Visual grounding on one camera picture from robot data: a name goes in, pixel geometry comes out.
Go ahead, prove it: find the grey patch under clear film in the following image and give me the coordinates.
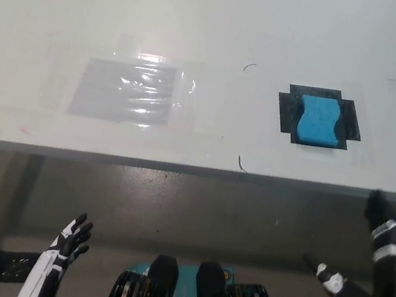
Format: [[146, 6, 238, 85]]
[[66, 50, 200, 135]]

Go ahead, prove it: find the black tape patch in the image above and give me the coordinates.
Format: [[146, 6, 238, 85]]
[[270, 80, 368, 156]]

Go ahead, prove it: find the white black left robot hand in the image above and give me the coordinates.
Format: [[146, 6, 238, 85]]
[[16, 203, 96, 297]]

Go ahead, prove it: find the grey table leg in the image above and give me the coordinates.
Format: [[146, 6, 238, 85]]
[[0, 151, 46, 253]]

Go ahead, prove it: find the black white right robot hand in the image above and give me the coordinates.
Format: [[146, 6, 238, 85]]
[[296, 179, 396, 297]]

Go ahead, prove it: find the black teal robot torso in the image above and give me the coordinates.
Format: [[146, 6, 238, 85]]
[[102, 246, 290, 297]]

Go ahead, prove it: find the blue wavy sponge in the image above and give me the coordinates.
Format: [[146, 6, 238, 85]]
[[293, 93, 346, 149]]

